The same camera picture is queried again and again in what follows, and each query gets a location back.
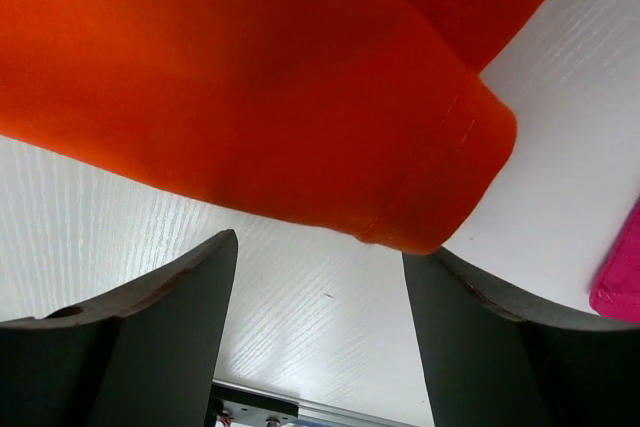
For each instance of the orange t shirt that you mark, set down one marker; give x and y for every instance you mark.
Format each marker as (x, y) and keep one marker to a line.
(367, 117)

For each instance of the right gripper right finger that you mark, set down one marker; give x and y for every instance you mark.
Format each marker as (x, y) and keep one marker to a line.
(494, 354)

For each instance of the magenta t shirt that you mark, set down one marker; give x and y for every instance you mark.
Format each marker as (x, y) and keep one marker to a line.
(615, 290)

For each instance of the front aluminium rail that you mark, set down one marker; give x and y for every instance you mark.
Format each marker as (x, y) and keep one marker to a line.
(235, 405)

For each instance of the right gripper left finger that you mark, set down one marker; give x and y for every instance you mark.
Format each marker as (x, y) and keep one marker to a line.
(142, 354)

